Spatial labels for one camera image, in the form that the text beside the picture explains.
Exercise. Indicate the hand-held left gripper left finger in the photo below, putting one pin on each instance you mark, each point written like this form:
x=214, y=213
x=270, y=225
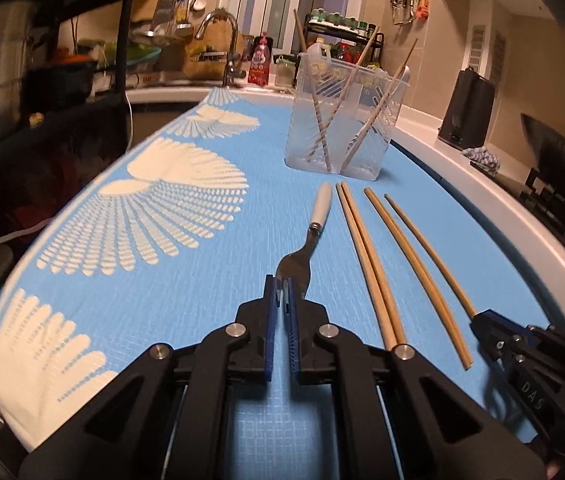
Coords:
x=270, y=330

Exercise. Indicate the wooden chopstick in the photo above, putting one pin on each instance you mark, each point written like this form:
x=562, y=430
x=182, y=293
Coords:
x=460, y=352
x=464, y=304
x=387, y=100
x=357, y=67
x=397, y=327
x=307, y=65
x=387, y=337
x=397, y=72

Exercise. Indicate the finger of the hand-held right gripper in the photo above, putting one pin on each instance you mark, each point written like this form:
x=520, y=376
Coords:
x=532, y=331
x=490, y=330

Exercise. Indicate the red-label sauce bottle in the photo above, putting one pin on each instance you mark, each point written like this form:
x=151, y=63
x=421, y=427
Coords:
x=345, y=52

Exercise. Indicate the metal bowl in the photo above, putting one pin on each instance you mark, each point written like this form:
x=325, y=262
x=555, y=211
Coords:
x=155, y=35

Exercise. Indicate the wooden cutting board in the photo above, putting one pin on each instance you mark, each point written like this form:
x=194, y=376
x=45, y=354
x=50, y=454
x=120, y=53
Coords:
x=212, y=52

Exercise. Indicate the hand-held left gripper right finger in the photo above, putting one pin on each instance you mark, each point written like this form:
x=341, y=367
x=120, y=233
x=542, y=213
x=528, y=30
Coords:
x=293, y=330

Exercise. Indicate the green basin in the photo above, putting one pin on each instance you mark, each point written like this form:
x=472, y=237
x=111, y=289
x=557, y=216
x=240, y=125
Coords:
x=135, y=54

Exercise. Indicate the grey knitted dishcloth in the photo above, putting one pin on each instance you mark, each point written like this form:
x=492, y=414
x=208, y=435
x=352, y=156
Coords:
x=482, y=160

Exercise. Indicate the black pot orange lid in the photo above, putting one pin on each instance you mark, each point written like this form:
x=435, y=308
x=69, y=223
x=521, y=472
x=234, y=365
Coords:
x=62, y=85

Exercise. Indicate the wall vent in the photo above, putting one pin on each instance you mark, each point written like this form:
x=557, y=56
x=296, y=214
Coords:
x=477, y=45

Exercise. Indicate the pink dish soap bottle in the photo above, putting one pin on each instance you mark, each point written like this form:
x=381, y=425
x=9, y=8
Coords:
x=260, y=62

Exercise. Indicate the row of spice jars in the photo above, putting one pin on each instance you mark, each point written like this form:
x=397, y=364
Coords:
x=342, y=19

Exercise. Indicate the black electric kettle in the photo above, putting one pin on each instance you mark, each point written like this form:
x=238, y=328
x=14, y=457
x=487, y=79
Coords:
x=467, y=110

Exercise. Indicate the white frame window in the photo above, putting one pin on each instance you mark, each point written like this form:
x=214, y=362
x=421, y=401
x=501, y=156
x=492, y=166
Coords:
x=287, y=5

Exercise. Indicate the blue shell-print mat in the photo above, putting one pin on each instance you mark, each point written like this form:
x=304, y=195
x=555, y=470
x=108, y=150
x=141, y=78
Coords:
x=187, y=285

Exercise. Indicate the metal grater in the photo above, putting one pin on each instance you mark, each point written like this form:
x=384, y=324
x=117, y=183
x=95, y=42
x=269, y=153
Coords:
x=165, y=5

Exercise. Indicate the black spice rack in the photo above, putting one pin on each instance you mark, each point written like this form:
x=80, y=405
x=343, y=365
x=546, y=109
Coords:
x=380, y=42

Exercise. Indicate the hanging kitchen tools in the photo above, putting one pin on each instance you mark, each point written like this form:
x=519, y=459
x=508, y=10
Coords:
x=410, y=2

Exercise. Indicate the black gas stove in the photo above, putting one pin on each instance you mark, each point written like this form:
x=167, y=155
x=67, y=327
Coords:
x=562, y=220

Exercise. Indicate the clear plastic utensil holder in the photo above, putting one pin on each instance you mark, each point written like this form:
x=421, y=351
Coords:
x=342, y=125

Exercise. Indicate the chrome faucet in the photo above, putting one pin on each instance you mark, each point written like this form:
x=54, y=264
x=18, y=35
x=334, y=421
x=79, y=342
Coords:
x=222, y=17

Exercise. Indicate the black shelf rack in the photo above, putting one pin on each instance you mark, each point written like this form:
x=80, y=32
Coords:
x=127, y=35

